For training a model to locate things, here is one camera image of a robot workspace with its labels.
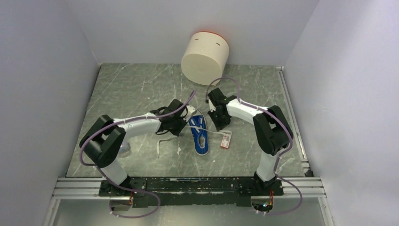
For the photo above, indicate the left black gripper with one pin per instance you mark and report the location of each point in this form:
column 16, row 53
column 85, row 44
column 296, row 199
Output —
column 184, row 122

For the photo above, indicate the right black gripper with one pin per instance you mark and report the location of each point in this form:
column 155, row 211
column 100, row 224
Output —
column 219, row 125

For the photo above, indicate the white shoelace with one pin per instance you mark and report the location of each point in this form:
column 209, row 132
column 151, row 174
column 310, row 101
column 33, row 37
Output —
column 222, row 132

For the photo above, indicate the blue canvas sneaker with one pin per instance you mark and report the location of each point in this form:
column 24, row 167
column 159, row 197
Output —
column 200, row 137

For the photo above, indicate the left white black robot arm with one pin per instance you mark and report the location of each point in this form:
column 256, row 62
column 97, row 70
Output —
column 104, row 139

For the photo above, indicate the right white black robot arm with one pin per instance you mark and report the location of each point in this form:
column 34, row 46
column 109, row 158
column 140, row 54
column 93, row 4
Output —
column 273, row 133

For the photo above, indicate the small red white box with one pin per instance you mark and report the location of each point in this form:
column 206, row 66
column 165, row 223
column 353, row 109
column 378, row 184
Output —
column 225, row 143

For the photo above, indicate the cream cylindrical container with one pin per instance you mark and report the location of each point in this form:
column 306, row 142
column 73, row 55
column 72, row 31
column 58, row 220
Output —
column 205, row 57

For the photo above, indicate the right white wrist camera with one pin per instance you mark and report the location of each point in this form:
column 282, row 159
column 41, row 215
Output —
column 212, row 108

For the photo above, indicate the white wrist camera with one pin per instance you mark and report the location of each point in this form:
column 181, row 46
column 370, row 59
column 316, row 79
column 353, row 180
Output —
column 190, row 111
column 212, row 108

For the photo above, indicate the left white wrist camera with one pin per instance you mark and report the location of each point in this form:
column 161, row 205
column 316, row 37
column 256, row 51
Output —
column 190, row 111

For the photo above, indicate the aluminium frame rail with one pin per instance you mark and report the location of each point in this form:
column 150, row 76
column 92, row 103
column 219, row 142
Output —
column 130, row 90

